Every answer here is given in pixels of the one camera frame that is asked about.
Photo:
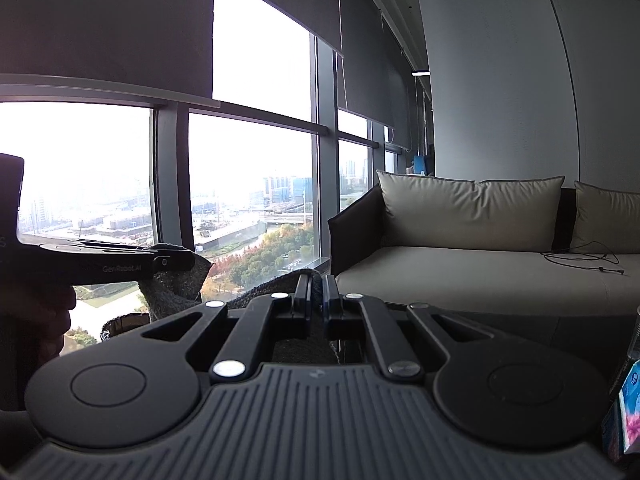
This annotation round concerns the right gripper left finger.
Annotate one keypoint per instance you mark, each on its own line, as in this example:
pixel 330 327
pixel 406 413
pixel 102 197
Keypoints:
pixel 301 299

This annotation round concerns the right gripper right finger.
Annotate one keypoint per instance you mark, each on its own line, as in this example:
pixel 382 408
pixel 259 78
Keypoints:
pixel 332 308

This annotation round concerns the grey knitted towel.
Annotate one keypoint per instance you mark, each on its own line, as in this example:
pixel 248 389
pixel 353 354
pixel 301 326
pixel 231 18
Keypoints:
pixel 171 291

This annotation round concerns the operator hand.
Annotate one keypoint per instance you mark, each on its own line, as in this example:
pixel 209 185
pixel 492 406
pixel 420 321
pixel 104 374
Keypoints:
pixel 34 319

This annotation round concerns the beige left back cushion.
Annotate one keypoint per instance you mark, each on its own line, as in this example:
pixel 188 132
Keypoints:
pixel 512 216

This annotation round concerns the beige cushion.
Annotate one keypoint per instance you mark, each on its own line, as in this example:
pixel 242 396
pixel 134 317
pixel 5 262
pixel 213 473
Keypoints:
pixel 606 219
pixel 512 216

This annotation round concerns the dark sofa with beige seat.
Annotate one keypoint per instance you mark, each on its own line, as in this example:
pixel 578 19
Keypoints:
pixel 364 259

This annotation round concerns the dark roller blind left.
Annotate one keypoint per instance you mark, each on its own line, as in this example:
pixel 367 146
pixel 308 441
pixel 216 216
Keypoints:
pixel 159 44

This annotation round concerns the beige right back cushion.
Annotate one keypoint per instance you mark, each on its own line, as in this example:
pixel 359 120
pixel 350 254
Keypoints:
pixel 606 219

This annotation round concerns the blue tissue pack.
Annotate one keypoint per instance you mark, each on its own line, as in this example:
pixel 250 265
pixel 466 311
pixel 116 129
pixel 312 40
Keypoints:
pixel 621 426

